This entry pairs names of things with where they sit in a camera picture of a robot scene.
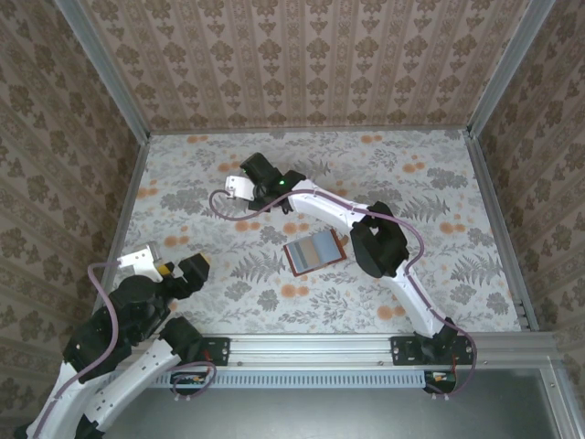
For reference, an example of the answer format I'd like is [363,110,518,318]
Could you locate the orange card grey magnetic stripe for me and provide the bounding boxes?
[294,236,323,274]

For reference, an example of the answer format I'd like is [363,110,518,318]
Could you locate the brown card holder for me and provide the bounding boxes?
[282,228,351,279]

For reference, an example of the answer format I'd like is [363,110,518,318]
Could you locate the floral patterned tablecloth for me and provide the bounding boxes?
[109,130,525,337]

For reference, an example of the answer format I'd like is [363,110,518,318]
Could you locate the black connector board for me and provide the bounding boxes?
[171,372,207,395]
[424,370,458,395]

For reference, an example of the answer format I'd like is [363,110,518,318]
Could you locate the grey metal panel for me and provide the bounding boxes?
[104,369,561,439]

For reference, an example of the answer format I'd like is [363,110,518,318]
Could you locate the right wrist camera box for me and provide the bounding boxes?
[223,175,253,201]

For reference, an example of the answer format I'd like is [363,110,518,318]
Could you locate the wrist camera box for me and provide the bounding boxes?
[116,243,162,279]
[223,175,253,201]

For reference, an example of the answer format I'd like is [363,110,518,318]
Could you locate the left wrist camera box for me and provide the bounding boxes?
[116,243,162,279]

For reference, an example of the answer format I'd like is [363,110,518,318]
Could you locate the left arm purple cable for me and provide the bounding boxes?
[27,262,217,439]

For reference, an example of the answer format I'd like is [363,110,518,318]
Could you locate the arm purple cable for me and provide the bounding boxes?
[27,262,217,439]
[208,189,479,400]

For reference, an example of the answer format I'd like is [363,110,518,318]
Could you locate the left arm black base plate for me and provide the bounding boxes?
[149,336,231,367]

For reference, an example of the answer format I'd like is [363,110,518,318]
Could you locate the aluminium side rail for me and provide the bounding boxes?
[98,134,153,294]
[463,130,543,333]

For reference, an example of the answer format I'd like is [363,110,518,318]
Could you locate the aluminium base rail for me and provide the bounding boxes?
[68,332,558,367]

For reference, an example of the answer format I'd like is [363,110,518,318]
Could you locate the slotted grey cable duct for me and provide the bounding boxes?
[150,369,431,390]

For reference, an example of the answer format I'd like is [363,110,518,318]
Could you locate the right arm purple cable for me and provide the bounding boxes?
[208,189,479,400]

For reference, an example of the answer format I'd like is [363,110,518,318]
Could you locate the aluminium frame post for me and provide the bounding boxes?
[57,0,152,141]
[465,0,549,138]

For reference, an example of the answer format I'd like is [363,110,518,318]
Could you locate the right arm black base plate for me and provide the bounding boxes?
[390,335,476,367]

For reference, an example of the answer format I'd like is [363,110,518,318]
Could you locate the aluminium lower frame bar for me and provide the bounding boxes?
[538,365,570,439]

